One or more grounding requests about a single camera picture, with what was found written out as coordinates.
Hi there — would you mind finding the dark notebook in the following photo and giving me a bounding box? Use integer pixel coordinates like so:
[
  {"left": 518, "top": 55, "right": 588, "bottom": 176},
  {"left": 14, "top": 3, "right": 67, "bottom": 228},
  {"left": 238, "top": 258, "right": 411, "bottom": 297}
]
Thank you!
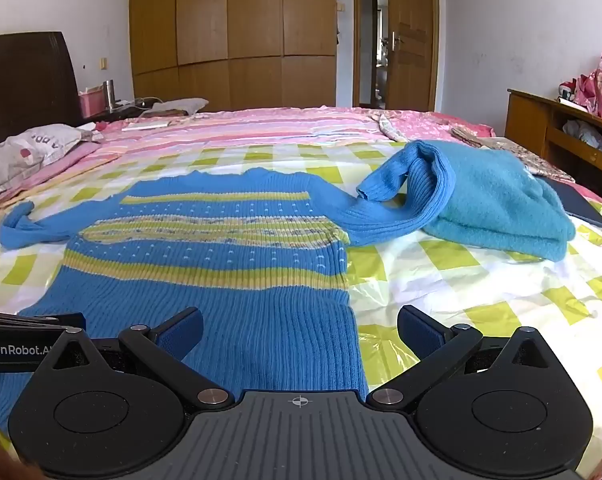
[{"left": 536, "top": 175, "right": 602, "bottom": 230}]

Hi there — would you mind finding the small grey cushion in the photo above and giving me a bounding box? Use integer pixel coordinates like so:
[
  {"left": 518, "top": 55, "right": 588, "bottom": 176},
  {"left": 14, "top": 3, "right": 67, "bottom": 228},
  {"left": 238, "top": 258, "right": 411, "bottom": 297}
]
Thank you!
[{"left": 148, "top": 98, "right": 209, "bottom": 115}]

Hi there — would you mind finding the grey dotted pillow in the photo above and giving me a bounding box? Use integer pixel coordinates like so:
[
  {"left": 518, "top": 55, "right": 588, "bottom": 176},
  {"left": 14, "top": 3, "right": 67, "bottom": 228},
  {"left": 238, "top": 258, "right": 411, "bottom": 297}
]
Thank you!
[{"left": 0, "top": 124, "right": 104, "bottom": 196}]

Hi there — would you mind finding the blue yellow-striped knit sweater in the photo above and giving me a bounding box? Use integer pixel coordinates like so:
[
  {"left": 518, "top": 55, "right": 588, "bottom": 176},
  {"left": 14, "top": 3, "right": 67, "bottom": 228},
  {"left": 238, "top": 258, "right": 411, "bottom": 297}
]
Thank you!
[{"left": 0, "top": 140, "right": 456, "bottom": 436}]

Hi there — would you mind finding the pink folded sheet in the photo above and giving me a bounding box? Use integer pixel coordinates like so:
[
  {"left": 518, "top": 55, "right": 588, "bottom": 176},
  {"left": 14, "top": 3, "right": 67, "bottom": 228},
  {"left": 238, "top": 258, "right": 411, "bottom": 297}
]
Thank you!
[{"left": 0, "top": 140, "right": 122, "bottom": 201}]

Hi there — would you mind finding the wooden wardrobe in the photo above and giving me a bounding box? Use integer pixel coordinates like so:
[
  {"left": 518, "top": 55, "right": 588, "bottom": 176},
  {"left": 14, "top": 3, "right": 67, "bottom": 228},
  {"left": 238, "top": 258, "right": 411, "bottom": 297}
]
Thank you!
[{"left": 129, "top": 0, "right": 338, "bottom": 111}]

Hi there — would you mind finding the dark nightstand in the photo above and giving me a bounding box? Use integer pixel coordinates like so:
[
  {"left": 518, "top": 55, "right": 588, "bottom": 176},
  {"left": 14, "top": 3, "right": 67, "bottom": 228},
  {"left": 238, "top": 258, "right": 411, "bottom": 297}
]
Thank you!
[{"left": 83, "top": 102, "right": 189, "bottom": 124}]

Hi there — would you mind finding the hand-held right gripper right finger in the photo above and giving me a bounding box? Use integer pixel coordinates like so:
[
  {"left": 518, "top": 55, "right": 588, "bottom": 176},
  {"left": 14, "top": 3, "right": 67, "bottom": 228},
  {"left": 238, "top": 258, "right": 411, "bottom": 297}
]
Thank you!
[{"left": 367, "top": 305, "right": 558, "bottom": 408}]

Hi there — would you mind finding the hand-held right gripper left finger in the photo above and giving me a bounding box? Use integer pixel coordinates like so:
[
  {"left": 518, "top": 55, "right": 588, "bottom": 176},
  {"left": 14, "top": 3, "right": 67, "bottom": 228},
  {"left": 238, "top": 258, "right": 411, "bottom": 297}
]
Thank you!
[{"left": 45, "top": 306, "right": 236, "bottom": 408}]

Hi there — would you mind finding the pink plastic box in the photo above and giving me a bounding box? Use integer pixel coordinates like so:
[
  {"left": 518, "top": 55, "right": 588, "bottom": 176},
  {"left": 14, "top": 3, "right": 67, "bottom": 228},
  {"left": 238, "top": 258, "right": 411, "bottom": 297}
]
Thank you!
[{"left": 78, "top": 87, "right": 110, "bottom": 119}]

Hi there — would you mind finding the wooden door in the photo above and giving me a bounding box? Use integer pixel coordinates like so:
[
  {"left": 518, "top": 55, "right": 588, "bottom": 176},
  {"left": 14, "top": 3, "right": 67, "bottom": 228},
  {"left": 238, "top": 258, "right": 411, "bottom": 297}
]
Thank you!
[{"left": 386, "top": 0, "right": 440, "bottom": 112}]

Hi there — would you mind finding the wooden desk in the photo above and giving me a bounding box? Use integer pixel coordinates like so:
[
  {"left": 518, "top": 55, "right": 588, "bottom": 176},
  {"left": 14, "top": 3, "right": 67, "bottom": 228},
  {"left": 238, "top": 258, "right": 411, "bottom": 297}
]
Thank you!
[{"left": 506, "top": 88, "right": 602, "bottom": 196}]

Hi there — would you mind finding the white crumpled cloth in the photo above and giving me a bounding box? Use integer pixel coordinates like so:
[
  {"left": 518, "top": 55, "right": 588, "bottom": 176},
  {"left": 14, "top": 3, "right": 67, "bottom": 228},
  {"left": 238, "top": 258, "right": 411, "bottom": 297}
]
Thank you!
[{"left": 563, "top": 120, "right": 602, "bottom": 150}]

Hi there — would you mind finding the teal fuzzy sweater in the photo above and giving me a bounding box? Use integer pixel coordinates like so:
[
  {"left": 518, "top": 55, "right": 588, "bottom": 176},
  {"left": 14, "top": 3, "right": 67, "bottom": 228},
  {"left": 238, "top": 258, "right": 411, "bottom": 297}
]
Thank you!
[{"left": 421, "top": 141, "right": 576, "bottom": 263}]

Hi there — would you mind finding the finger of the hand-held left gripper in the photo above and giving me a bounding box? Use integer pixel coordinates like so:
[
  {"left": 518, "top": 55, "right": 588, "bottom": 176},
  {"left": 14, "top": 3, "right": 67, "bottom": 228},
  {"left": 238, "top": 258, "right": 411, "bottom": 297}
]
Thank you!
[{"left": 0, "top": 310, "right": 86, "bottom": 331}]

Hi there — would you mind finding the white flat box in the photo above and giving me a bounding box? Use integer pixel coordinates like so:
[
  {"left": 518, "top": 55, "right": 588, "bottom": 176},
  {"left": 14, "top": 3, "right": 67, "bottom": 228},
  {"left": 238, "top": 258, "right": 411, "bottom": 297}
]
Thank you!
[{"left": 122, "top": 119, "right": 170, "bottom": 132}]

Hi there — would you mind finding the green checkered plastic sheet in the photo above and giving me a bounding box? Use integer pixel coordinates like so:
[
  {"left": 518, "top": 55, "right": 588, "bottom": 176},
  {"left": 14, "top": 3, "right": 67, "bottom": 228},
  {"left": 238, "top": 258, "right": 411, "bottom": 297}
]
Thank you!
[{"left": 0, "top": 142, "right": 602, "bottom": 480}]

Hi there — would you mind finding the dark wooden headboard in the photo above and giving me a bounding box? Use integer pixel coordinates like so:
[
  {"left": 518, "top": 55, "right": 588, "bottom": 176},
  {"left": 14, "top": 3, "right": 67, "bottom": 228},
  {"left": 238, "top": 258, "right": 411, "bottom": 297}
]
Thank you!
[{"left": 0, "top": 31, "right": 84, "bottom": 148}]

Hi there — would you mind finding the pink striped quilt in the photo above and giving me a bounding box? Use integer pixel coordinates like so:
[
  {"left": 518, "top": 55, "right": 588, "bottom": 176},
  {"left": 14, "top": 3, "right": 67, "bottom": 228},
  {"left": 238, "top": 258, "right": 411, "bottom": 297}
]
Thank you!
[{"left": 96, "top": 105, "right": 496, "bottom": 161}]

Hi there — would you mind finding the floral patterned cloth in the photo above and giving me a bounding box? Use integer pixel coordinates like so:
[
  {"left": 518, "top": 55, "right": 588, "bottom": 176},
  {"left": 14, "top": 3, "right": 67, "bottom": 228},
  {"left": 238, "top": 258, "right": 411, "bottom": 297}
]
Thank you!
[{"left": 371, "top": 112, "right": 576, "bottom": 183}]

